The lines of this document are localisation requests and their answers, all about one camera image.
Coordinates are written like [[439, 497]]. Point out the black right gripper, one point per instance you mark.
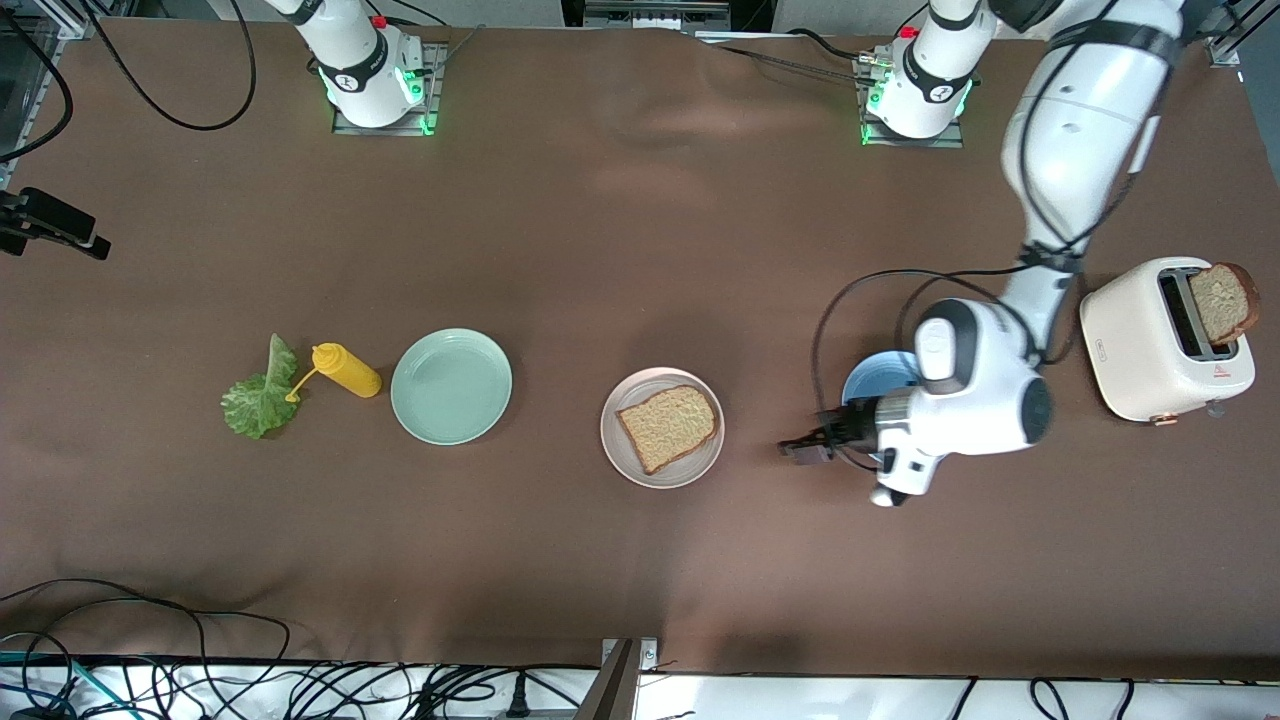
[[58, 215]]

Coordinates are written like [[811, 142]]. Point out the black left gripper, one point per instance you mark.
[[852, 424]]

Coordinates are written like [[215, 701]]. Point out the brown bread slice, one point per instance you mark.
[[665, 430], [1222, 305]]

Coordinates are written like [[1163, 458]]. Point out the green lettuce leaf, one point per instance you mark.
[[255, 405]]

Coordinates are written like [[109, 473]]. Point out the yellow mustard squeeze bottle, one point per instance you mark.
[[350, 372]]

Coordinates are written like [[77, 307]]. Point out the blue plate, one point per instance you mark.
[[875, 380]]

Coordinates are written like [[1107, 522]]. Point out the beige plate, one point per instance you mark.
[[700, 465]]

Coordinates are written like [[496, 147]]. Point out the pale green plate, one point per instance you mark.
[[450, 390]]

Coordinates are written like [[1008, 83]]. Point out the brown table cloth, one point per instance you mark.
[[640, 250]]

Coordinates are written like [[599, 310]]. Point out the white toaster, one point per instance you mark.
[[1130, 350]]

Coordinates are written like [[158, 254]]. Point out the black power plug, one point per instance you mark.
[[517, 700]]

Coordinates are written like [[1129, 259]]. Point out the grey power strip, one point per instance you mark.
[[655, 15]]

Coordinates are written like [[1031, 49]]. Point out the aluminium frame with clear panel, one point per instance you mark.
[[70, 18]]

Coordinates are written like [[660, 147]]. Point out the aluminium profile post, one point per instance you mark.
[[620, 690]]

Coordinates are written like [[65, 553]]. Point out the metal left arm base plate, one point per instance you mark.
[[900, 143]]

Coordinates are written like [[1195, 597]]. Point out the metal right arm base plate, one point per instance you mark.
[[380, 132]]

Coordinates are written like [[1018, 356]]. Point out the bare aluminium frame rail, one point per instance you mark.
[[1225, 50]]

